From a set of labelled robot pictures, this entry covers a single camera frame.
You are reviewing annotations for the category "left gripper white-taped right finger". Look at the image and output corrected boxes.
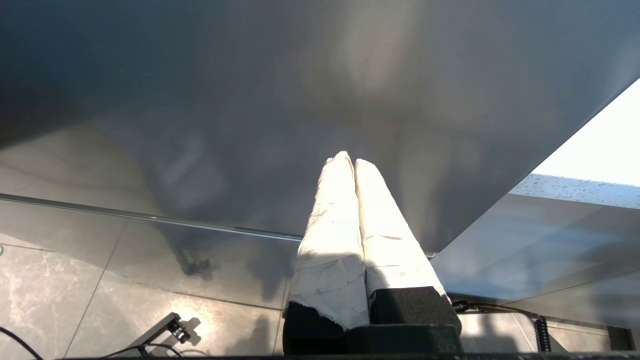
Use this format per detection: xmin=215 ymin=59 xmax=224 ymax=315
xmin=354 ymin=158 xmax=462 ymax=329

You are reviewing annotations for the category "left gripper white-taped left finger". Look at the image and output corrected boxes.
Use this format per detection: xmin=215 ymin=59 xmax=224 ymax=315
xmin=281 ymin=150 xmax=371 ymax=356

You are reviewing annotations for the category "grey base cabinet front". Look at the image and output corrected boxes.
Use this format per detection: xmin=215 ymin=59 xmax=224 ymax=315
xmin=432 ymin=192 xmax=640 ymax=331

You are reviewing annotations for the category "tall fridge with grey front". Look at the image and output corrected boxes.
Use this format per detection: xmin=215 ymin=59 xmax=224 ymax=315
xmin=0 ymin=0 xmax=640 ymax=311

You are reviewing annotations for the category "black floor block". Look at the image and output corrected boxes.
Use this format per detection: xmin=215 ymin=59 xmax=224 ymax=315
xmin=607 ymin=326 xmax=637 ymax=351

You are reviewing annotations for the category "coiled black cable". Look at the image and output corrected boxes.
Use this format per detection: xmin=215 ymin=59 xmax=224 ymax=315
xmin=452 ymin=300 xmax=553 ymax=353

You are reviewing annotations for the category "small black metal bracket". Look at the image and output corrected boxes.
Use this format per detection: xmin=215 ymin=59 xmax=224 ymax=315
xmin=127 ymin=312 xmax=193 ymax=357

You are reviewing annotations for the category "thin black floor cable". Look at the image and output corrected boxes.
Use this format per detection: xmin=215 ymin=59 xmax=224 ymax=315
xmin=0 ymin=326 xmax=45 ymax=360
xmin=100 ymin=342 xmax=183 ymax=359

